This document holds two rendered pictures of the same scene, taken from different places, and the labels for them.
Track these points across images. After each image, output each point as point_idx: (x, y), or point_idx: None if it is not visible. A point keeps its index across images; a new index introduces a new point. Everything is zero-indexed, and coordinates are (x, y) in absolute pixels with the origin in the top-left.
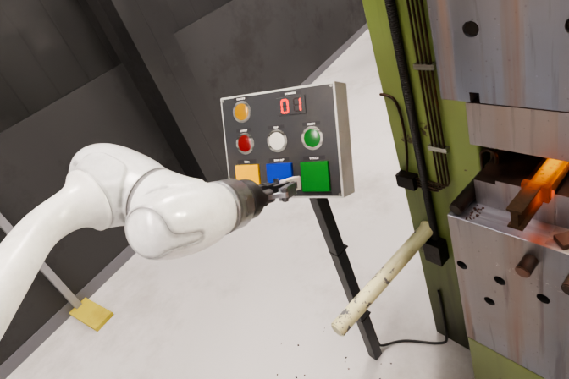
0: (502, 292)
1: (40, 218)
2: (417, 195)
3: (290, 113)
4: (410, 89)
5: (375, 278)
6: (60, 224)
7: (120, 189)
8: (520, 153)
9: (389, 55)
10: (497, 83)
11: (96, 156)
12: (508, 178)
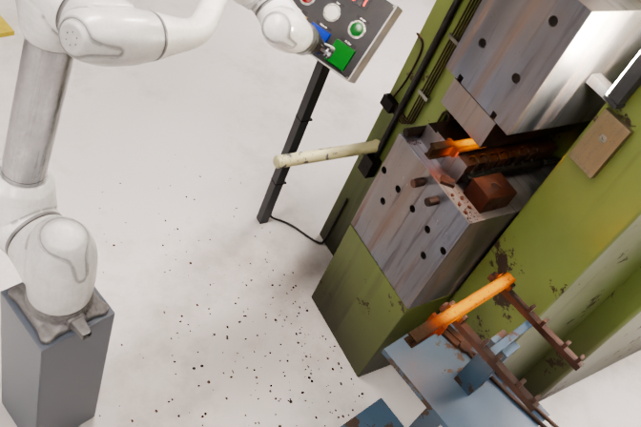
0: (394, 197)
1: None
2: (386, 119)
3: (354, 2)
4: (436, 46)
5: (320, 150)
6: None
7: None
8: (462, 128)
9: (441, 14)
10: (473, 79)
11: None
12: (444, 134)
